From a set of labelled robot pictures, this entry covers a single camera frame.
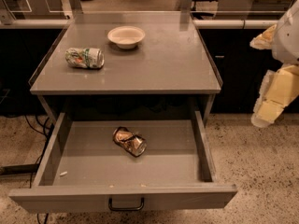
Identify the grey metal counter cabinet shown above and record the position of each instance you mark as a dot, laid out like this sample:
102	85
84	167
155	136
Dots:
170	60

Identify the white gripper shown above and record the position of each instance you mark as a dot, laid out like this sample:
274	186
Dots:
287	41

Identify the crushed orange soda can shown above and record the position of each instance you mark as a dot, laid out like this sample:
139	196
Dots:
130	142

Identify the black drawer handle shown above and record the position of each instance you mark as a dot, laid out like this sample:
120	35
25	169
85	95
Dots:
125	208

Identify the white paper bowl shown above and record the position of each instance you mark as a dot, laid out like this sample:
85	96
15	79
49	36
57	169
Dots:
126	37

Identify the crushed green white can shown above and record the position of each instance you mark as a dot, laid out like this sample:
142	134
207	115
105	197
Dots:
85	58

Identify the open grey top drawer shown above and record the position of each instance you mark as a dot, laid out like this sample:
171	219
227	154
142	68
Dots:
176	170

